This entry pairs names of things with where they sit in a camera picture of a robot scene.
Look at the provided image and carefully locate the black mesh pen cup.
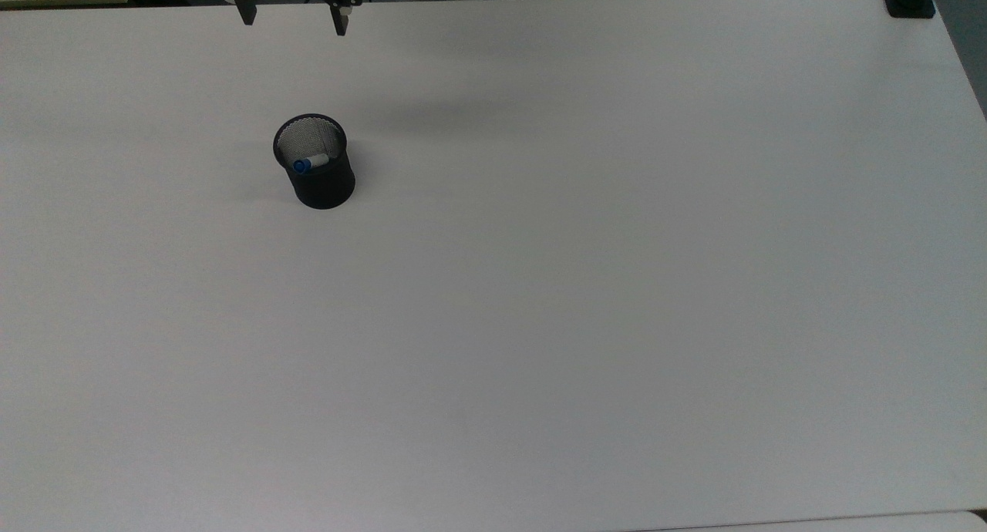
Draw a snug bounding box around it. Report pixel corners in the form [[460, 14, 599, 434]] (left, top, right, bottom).
[[272, 113, 358, 210]]

